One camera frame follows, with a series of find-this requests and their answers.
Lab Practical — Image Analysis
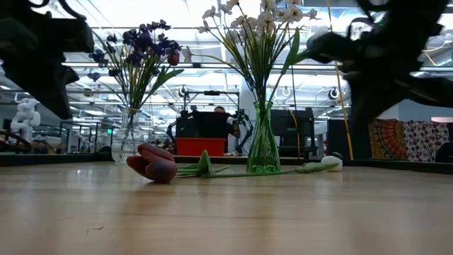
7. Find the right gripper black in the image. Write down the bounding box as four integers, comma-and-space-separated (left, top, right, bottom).
306, 0, 451, 136

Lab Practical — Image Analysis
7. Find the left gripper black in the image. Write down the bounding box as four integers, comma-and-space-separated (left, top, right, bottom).
0, 13, 95, 120

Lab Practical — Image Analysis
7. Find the purple flower bunch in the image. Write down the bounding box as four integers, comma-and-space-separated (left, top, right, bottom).
88, 19, 149, 111
120, 19, 183, 111

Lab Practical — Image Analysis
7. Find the large white flower bunch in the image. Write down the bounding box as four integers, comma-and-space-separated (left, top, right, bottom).
226, 0, 319, 107

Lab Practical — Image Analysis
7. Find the white artificial tulip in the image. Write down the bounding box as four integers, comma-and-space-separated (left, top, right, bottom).
201, 154, 344, 179

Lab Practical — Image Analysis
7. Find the small white flower bunch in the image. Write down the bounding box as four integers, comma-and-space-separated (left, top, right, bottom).
197, 0, 265, 103

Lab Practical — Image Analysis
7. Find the red artificial tulip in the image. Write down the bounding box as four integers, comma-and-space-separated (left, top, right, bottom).
126, 142, 231, 184
141, 49, 185, 111

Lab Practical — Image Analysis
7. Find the clear glass vase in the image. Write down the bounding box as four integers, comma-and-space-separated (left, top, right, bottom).
111, 107, 144, 164

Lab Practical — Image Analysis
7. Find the green glass vase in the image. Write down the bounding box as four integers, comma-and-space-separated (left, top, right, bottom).
246, 100, 282, 174

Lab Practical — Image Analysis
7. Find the black equipment rack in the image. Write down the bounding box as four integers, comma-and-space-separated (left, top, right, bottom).
270, 107, 318, 159

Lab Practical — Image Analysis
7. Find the black cabinet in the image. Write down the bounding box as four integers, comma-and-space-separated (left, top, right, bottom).
326, 118, 355, 161

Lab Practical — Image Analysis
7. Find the orange mandala cloth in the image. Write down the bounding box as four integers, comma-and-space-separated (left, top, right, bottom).
367, 118, 408, 161

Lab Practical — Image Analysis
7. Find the white purple patterned cloth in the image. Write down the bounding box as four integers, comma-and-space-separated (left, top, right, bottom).
403, 119, 451, 163

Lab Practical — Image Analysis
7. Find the black monitor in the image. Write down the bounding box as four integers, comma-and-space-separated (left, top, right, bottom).
175, 110, 229, 140

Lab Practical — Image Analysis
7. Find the red plastic bin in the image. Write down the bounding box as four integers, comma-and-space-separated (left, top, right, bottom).
175, 137, 227, 157

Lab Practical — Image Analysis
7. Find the yellow cable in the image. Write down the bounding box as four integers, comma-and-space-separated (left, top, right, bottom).
325, 0, 355, 161

